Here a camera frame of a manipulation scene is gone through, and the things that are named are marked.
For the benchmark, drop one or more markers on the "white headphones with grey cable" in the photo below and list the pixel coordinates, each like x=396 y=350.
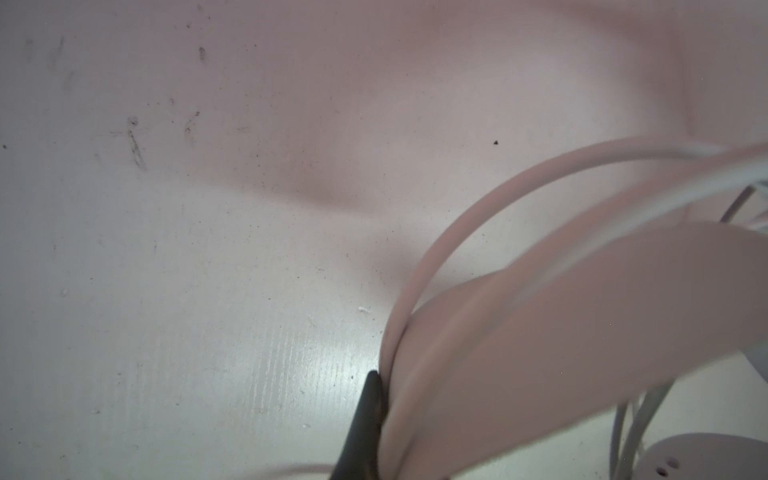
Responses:
x=607 y=311

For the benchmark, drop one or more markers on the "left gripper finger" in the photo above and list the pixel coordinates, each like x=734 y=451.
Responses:
x=359 y=456

